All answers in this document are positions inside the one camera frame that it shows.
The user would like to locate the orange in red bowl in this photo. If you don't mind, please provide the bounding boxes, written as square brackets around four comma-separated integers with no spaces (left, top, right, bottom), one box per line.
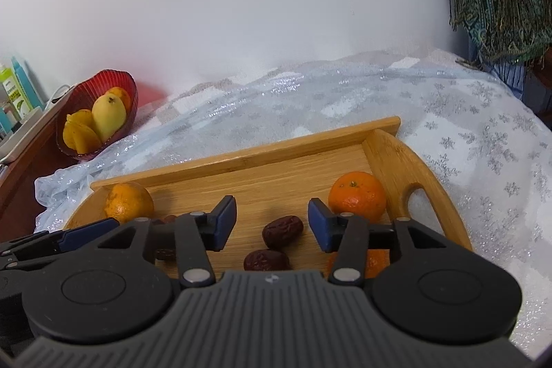
[106,86,131,114]

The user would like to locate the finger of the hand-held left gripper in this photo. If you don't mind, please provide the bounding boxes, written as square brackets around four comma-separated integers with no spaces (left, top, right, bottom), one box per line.
[0,218,120,270]

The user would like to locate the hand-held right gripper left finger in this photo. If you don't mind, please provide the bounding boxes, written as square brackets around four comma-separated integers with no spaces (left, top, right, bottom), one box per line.
[97,196,238,288]

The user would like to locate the green label white bottle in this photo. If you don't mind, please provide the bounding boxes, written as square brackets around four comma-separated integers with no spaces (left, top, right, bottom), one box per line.
[0,64,33,121]

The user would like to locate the blue striped garment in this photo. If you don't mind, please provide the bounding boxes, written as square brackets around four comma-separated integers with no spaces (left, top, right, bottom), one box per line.
[468,23,529,101]

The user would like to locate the small orange mandarin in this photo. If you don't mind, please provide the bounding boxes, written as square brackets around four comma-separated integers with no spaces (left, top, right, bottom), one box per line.
[328,171,387,224]
[328,249,391,280]

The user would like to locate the bamboo serving tray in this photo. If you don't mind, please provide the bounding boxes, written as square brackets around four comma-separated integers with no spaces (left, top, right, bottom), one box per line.
[62,116,474,280]

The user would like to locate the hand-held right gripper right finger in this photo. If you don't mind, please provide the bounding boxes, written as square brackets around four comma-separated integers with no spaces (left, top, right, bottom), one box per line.
[307,198,449,288]

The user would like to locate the brown wooden cabinet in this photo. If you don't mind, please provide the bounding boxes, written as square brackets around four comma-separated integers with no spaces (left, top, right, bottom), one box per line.
[0,101,78,239]

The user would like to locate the yellow fruits in basket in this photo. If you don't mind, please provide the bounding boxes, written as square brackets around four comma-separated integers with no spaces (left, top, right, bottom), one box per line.
[63,122,102,155]

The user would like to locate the yellow mango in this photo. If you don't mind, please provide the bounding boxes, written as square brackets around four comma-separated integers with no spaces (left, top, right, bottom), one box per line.
[92,93,127,143]

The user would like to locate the yellow starfruit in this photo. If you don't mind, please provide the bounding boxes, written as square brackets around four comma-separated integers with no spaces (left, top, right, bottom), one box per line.
[65,109,96,131]

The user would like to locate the white cord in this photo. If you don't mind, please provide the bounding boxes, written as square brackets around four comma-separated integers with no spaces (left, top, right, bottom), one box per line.
[45,83,76,106]

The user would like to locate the large speckled orange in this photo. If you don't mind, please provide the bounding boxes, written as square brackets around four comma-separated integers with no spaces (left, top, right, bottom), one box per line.
[105,182,155,224]

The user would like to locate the dark wooden furniture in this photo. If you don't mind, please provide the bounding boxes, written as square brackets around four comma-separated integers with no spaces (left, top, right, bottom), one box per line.
[522,49,552,119]

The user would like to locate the red glass fruit bowl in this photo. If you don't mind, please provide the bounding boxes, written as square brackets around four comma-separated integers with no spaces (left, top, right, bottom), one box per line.
[55,69,139,162]

